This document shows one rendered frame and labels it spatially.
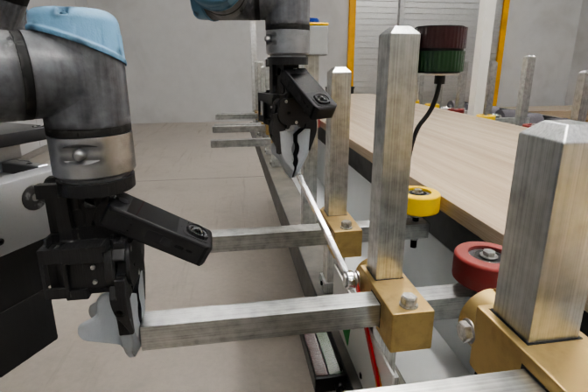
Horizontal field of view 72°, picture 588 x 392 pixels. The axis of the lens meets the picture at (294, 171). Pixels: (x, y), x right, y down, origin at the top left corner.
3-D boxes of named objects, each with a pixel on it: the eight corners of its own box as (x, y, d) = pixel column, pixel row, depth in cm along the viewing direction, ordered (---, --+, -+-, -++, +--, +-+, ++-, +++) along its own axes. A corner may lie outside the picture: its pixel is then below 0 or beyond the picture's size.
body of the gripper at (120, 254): (73, 269, 46) (57, 167, 43) (151, 263, 48) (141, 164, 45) (45, 308, 39) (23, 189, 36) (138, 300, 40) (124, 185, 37)
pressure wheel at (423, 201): (429, 260, 72) (434, 199, 69) (385, 249, 76) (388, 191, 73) (439, 243, 78) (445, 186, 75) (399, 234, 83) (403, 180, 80)
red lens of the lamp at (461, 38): (425, 47, 43) (427, 25, 43) (402, 49, 49) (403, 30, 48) (477, 47, 44) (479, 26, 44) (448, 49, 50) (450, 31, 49)
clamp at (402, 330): (389, 353, 45) (392, 314, 44) (353, 290, 58) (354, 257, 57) (436, 348, 46) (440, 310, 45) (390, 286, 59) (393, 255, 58)
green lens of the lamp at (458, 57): (423, 72, 44) (424, 50, 43) (400, 70, 50) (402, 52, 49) (474, 71, 45) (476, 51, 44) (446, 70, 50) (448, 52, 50)
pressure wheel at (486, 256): (467, 355, 49) (479, 269, 46) (434, 316, 56) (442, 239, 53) (527, 348, 50) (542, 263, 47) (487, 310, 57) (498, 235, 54)
